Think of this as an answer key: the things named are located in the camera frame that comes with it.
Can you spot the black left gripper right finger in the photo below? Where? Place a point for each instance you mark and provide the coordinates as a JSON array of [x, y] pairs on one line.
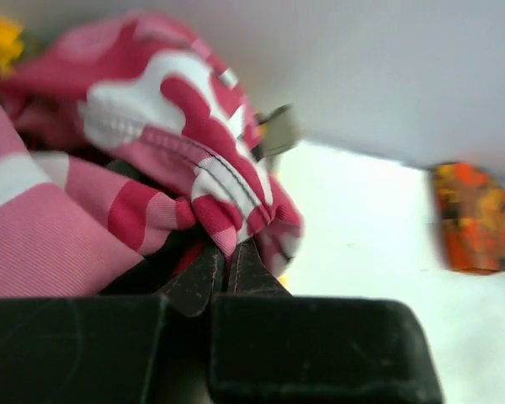
[[268, 346]]

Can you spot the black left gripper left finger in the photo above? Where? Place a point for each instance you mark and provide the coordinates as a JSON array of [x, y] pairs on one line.
[[111, 348]]

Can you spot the pink camouflage trousers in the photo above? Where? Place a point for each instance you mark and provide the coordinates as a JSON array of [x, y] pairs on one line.
[[127, 144]]

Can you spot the orange camouflage folded trousers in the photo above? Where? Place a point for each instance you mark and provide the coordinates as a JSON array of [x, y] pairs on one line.
[[472, 218]]

